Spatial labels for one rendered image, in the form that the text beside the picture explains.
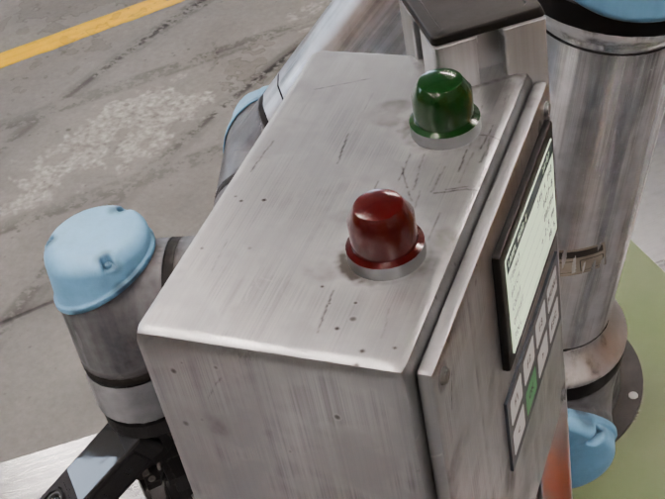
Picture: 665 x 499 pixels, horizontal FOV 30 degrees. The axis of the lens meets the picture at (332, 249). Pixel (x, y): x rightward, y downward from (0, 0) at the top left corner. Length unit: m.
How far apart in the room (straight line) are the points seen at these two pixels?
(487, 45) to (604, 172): 0.24
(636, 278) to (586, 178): 0.50
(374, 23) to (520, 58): 0.34
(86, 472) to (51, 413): 1.59
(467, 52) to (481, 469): 0.15
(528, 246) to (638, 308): 0.72
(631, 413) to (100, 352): 0.47
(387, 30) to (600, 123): 0.19
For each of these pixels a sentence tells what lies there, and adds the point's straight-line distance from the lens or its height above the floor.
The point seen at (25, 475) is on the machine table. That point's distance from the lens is 1.29.
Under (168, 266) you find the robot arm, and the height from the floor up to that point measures 1.22.
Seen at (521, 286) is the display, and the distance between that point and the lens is 0.46.
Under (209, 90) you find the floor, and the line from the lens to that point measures 3.33.
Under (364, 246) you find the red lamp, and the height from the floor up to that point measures 1.49.
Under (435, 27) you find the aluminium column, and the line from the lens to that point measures 0.47.
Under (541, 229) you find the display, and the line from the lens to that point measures 0.48.
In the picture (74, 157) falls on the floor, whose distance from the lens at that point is 3.22.
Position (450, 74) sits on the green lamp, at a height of 1.50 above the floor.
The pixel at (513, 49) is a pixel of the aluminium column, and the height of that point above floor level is 1.49.
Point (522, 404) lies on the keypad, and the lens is 0.50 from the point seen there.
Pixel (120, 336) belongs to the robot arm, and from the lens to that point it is 0.85.
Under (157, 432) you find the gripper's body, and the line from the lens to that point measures 0.92.
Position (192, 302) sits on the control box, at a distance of 0.41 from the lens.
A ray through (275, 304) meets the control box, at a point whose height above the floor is 1.48.
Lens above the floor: 1.74
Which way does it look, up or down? 40 degrees down
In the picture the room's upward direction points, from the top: 12 degrees counter-clockwise
